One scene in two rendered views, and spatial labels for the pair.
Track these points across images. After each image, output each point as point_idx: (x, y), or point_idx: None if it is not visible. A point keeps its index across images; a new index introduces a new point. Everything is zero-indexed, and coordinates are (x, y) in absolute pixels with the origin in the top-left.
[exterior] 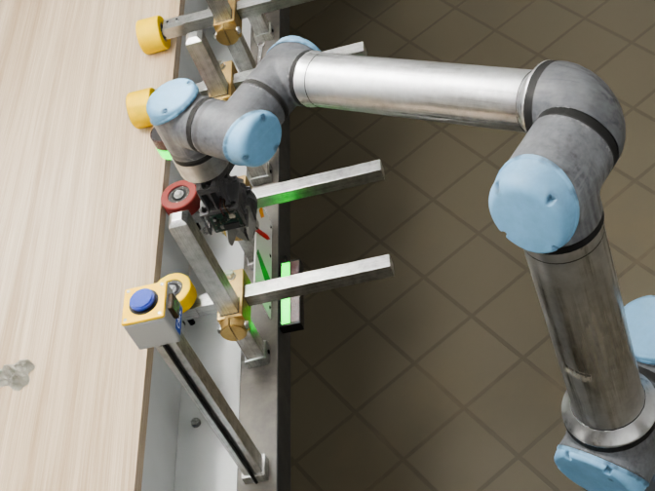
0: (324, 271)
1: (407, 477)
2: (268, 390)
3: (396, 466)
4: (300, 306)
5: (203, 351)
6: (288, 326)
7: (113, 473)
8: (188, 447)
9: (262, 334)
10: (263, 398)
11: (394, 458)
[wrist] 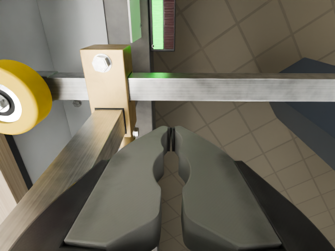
0: (254, 85)
1: (181, 24)
2: (144, 121)
3: (176, 15)
4: (175, 26)
5: (63, 25)
6: (160, 51)
7: None
8: (76, 121)
9: (133, 57)
10: (140, 128)
11: (175, 10)
